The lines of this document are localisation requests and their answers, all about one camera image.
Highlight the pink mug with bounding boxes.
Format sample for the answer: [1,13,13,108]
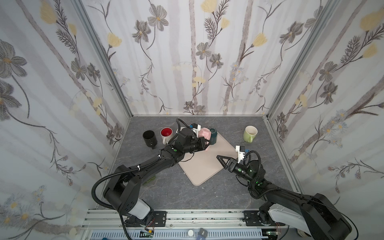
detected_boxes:
[198,128,212,141]

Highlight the white mug red inside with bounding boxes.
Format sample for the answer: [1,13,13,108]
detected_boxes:
[160,127,174,145]

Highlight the light green mug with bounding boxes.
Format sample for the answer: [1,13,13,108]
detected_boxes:
[243,126,258,143]

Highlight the black mug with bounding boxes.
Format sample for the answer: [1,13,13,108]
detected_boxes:
[143,130,158,149]

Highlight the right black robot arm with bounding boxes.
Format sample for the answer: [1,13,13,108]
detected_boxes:
[217,151,358,240]

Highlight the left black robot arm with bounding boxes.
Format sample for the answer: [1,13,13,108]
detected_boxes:
[91,119,211,239]

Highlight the dark green mug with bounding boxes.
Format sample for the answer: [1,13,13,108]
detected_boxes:
[210,128,218,146]

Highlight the beige plastic tray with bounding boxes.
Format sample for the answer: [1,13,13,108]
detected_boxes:
[179,133,238,186]

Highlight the green square block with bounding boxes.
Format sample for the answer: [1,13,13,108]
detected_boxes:
[143,176,156,186]

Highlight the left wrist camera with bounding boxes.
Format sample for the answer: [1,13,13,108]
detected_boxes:
[190,123,202,137]

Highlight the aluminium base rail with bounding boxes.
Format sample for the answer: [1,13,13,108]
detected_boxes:
[80,209,328,240]

